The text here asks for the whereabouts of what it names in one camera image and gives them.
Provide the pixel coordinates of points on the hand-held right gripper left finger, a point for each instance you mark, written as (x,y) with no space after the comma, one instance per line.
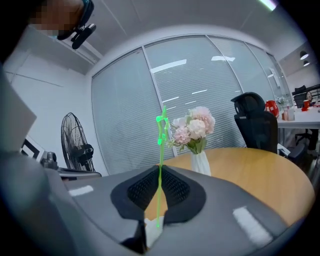
(105,200)

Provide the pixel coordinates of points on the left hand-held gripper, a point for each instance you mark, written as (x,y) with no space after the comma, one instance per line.
(32,147)

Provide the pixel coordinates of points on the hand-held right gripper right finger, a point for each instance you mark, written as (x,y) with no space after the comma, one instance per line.
(212,212)

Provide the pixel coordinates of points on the green artificial flower stem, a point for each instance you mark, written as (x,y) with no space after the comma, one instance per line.
(159,200)

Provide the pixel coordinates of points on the white ribbed vase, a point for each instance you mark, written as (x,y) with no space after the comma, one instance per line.
(200,163)

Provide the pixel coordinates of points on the round wooden table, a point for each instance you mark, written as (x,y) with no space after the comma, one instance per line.
(262,180)

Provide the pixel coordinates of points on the glass partition with blinds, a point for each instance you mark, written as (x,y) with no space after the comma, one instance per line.
(125,112)

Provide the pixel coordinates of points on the pink flower bouquet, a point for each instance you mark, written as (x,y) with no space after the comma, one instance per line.
(200,125)

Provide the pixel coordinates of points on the black office chair with headrest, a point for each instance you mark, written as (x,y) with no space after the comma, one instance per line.
(257,130)

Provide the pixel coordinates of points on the red ornament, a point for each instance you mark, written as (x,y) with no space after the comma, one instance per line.
(272,108)

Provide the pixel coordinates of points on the black swivel chair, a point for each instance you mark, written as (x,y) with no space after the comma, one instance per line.
(311,140)

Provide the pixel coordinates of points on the pink gift box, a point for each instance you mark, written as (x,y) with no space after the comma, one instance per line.
(288,114)

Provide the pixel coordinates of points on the white desk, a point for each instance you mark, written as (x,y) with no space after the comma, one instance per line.
(300,120)

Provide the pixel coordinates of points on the person's head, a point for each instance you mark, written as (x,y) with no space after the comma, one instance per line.
(55,17)

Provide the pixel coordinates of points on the dark pendant lamp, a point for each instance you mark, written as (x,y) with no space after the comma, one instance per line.
(306,63)
(304,55)

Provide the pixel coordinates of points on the long ceiling light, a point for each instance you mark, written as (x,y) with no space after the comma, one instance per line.
(267,4)

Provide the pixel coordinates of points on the black pedestal fan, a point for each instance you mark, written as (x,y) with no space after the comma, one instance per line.
(75,140)

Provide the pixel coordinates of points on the black head-worn camera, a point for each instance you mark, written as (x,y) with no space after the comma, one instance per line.
(82,37)

